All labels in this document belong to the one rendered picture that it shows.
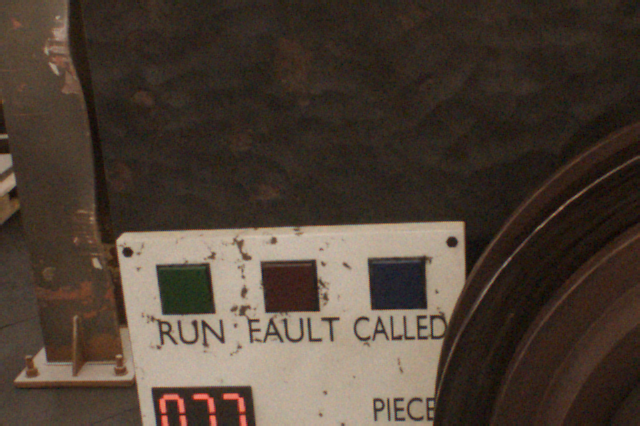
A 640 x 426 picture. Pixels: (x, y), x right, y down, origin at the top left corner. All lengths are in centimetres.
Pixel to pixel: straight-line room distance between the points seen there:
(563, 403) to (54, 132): 292
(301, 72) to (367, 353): 22
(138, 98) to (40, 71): 263
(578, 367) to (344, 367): 24
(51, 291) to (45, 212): 27
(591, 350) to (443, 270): 18
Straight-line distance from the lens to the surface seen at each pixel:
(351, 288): 82
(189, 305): 85
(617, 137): 72
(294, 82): 81
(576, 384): 67
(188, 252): 84
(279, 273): 82
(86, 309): 364
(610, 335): 66
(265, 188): 83
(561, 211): 66
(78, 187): 350
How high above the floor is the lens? 149
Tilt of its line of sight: 20 degrees down
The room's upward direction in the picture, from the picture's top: 4 degrees counter-clockwise
